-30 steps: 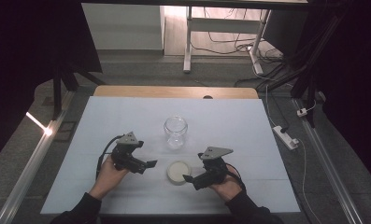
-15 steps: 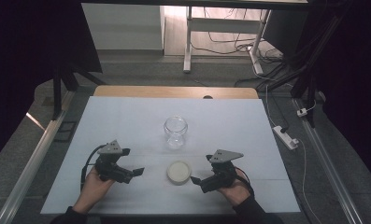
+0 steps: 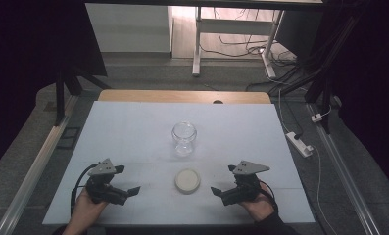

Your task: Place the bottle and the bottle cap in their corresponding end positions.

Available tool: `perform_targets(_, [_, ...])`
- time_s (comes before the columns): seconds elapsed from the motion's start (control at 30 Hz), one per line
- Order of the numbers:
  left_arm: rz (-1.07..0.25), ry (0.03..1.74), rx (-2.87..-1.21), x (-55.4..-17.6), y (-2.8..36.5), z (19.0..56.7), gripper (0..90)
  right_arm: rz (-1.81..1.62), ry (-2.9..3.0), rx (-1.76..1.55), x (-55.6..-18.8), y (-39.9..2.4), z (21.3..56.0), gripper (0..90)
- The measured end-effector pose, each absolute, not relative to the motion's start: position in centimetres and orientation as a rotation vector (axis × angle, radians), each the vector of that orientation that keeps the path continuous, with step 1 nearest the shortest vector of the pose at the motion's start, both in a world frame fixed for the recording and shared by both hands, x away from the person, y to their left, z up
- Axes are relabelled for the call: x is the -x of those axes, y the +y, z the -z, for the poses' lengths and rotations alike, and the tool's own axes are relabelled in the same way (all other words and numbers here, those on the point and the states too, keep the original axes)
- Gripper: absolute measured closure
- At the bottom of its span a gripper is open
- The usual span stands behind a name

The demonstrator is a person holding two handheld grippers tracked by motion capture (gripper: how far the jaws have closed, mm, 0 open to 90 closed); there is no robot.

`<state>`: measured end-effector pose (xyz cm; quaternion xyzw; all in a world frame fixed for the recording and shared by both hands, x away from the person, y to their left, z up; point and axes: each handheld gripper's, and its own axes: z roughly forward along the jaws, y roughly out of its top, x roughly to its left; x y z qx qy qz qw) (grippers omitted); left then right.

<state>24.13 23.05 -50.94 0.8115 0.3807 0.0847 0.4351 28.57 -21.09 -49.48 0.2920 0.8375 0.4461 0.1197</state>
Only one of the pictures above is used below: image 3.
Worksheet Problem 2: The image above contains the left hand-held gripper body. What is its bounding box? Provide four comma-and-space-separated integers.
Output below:
85, 158, 131, 207

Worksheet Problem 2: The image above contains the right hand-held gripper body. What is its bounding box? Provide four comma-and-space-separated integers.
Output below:
220, 160, 270, 207

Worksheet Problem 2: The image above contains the cream round jar lid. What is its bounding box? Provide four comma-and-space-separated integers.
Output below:
174, 167, 202, 196

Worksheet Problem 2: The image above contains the clear glass jar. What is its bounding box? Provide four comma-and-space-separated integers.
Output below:
170, 120, 198, 158

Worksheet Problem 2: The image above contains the person's right hand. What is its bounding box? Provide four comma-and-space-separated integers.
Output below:
240, 181, 278, 223

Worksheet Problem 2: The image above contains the person's left hand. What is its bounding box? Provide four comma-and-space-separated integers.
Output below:
68, 188, 110, 229

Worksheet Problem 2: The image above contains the pale blue foam board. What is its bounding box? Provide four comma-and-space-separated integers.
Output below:
41, 100, 316, 227

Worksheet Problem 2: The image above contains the white power strip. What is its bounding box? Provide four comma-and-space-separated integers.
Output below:
285, 131, 315, 159

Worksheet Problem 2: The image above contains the black metal stand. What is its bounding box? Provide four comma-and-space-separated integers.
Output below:
54, 63, 112, 127
269, 0, 371, 135

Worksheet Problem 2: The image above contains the wooden table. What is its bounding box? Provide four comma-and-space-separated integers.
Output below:
97, 89, 272, 105

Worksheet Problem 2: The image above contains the black curtain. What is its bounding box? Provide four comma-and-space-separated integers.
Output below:
327, 0, 389, 199
0, 0, 109, 179

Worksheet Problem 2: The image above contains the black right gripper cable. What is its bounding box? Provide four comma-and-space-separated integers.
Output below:
259, 180, 280, 213

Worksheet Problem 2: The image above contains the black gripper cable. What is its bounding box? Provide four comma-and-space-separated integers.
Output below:
259, 180, 280, 213
70, 164, 99, 217

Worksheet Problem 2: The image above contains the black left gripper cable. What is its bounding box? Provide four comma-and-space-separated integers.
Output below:
70, 164, 99, 217

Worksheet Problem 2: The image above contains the black rectangular frame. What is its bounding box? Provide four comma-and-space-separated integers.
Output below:
56, 126, 82, 151

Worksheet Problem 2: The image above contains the aluminium rail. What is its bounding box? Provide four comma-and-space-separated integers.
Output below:
0, 94, 80, 235
306, 102, 383, 235

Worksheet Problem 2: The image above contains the long white cable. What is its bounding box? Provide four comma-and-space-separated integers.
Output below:
277, 88, 339, 235

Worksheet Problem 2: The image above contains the tangle of floor cables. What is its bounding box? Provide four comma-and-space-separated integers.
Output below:
200, 8, 311, 96

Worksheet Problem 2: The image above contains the white desk frame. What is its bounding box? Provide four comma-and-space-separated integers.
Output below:
191, 6, 285, 79

